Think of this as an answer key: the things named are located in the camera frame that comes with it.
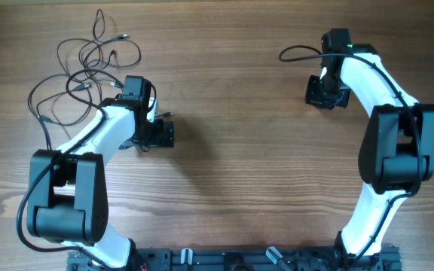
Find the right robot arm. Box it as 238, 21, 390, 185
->
305, 29, 434, 256

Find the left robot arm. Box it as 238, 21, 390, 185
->
17, 75, 175, 270

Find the right camera black cable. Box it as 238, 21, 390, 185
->
278, 44, 423, 266

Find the camera black cable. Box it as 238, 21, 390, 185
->
15, 69, 157, 270
278, 44, 423, 266

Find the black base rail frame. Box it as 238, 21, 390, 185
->
66, 246, 402, 271

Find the left camera black cable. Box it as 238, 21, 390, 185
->
15, 69, 157, 270

